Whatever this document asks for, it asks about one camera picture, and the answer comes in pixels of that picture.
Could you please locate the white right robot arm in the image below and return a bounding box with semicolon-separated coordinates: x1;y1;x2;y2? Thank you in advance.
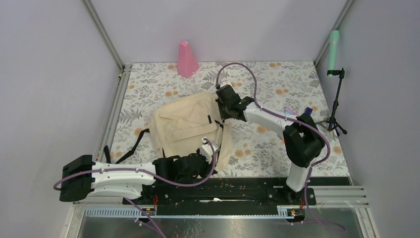
216;84;325;204

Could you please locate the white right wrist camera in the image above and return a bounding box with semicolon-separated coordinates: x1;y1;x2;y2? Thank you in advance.
216;82;232;90

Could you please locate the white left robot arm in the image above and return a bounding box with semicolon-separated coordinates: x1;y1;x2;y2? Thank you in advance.
53;146;218;204

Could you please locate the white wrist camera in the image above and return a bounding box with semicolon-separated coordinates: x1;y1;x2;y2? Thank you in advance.
199;137;219;164
216;82;232;90

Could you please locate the aluminium cable duct rail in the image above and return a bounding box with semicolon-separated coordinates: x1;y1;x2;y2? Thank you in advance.
84;204;305;219

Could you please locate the purple toy brick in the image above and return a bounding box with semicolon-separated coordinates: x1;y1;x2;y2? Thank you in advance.
304;107;313;116

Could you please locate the beige canvas backpack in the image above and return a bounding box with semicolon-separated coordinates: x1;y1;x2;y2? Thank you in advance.
148;92;232;172

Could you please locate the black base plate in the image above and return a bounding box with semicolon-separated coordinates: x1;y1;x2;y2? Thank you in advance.
132;178;305;206

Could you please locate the pink highlighter pen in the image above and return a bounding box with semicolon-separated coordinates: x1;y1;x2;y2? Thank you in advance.
284;107;298;116

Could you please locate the black tripod stand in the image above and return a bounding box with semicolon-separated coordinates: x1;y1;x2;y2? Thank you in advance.
316;68;348;137

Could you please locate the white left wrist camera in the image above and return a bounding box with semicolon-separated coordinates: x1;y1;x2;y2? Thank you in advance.
199;137;219;164

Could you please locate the pink cone block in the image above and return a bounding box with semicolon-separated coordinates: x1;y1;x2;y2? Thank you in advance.
177;41;200;78

